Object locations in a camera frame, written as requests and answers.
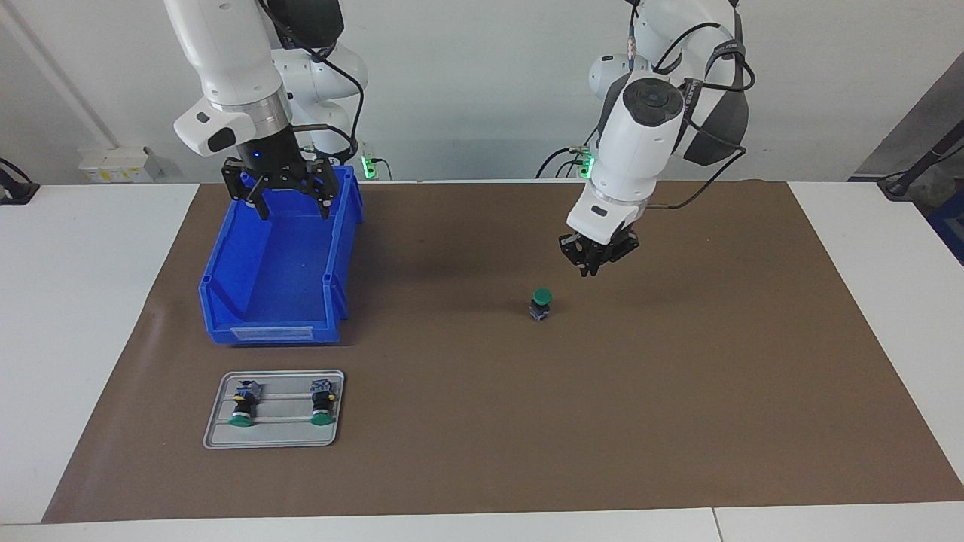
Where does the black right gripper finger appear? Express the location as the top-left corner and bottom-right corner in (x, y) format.
(224, 177), (270, 221)
(309, 177), (341, 221)

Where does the blue plastic storage bin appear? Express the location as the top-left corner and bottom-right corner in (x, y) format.
(198, 165), (365, 346)

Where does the brown table mat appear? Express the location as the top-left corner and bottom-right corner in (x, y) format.
(41, 181), (964, 524)

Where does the grey metal tray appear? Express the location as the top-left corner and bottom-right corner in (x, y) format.
(203, 369), (346, 450)

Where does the black pole stand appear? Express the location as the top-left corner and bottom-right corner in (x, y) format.
(877, 120), (964, 200)

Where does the blue crate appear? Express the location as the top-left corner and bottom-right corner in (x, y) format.
(928, 203), (964, 266)

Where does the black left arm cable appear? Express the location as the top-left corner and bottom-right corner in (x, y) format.
(625, 0), (754, 212)

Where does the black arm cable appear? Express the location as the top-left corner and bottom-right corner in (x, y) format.
(256, 0), (366, 163)
(625, 0), (754, 212)

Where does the black base power cable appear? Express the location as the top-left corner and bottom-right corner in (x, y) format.
(536, 124), (603, 179)

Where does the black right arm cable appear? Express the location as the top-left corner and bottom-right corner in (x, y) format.
(256, 0), (366, 163)

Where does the white wall socket box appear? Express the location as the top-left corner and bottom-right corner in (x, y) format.
(78, 145), (163, 184)

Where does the black clamp mount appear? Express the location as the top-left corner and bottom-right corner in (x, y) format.
(0, 157), (40, 206)

